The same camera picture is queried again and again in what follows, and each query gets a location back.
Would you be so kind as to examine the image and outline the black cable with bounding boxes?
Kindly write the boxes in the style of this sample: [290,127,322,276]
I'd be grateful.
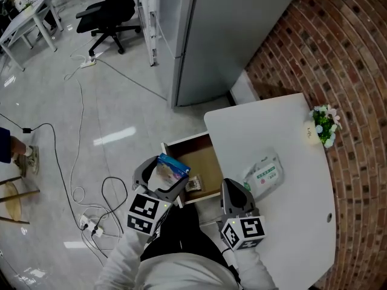
[0,113,129,232]

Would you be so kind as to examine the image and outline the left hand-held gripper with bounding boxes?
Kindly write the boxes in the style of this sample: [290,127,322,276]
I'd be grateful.
[126,155,191,236]

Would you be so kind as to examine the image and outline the person's left forearm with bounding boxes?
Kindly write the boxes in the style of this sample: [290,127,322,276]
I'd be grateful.
[95,228,158,290]

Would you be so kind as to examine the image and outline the grey cable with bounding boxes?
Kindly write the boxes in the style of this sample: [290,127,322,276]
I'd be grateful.
[95,58,169,102]

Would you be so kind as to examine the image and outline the white metal rack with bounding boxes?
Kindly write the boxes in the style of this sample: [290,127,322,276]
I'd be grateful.
[135,0,160,68]

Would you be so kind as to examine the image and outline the person's grey sweatshirt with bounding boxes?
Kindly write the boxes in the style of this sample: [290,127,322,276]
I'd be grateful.
[132,252,242,290]

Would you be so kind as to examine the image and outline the white wipes packet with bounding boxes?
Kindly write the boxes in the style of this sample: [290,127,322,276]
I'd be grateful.
[242,147,285,202]

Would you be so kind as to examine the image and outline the white cable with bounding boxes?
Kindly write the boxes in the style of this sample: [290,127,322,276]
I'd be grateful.
[63,54,122,253]

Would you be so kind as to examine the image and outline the white table with legs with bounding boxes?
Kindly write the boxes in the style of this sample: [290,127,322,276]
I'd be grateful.
[0,0,64,72]

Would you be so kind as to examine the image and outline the wooden stool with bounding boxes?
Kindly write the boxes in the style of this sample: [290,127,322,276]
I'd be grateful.
[0,176,41,225]

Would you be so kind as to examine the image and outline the grey refrigerator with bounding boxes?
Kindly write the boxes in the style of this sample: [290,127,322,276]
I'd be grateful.
[155,0,306,108]

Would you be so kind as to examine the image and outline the person's right forearm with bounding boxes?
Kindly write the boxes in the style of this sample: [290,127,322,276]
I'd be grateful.
[231,246,278,290]

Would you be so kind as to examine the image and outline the flower pot with pale flowers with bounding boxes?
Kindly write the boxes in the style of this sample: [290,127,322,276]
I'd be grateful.
[303,103,343,149]

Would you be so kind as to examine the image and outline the person's black trousers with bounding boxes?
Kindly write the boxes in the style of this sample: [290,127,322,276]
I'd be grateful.
[140,204,233,267]

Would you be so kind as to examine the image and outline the blue and white cardboard box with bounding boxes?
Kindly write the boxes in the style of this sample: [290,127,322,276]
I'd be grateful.
[149,152,191,193]

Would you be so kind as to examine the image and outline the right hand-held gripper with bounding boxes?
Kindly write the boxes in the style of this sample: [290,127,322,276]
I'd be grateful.
[216,178,267,251]

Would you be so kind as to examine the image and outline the white power strip with plugs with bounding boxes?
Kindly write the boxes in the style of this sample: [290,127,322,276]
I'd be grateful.
[77,214,105,238]

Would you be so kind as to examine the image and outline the white drawer with wooden inside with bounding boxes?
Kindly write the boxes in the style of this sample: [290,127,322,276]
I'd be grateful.
[161,131,224,208]

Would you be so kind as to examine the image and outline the brown patterned packet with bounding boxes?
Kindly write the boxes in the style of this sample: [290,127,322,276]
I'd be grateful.
[184,175,203,193]

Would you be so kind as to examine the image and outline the black office chair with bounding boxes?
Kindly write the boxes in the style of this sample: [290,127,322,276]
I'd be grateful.
[75,0,142,56]

